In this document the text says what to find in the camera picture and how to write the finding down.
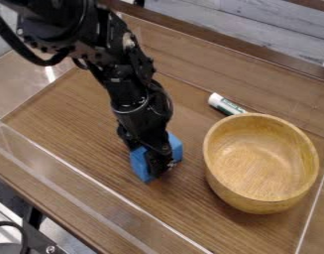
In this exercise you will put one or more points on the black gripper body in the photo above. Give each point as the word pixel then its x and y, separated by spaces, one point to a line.
pixel 143 109

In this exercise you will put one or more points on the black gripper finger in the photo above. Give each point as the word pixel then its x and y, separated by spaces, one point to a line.
pixel 160 161
pixel 130 142

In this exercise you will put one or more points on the blue foam block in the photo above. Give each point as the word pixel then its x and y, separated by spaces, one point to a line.
pixel 138 161

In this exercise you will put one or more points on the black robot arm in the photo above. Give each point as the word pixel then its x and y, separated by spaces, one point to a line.
pixel 83 31

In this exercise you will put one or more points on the brown wooden bowl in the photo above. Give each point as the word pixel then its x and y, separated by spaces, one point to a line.
pixel 262 163

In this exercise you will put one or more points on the white green glue stick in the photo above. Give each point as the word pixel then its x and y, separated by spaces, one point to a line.
pixel 225 105

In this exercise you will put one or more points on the clear acrylic tray wall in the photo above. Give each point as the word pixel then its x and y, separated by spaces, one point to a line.
pixel 65 162

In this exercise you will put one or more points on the black metal bracket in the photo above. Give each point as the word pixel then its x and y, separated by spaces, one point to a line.
pixel 41 244

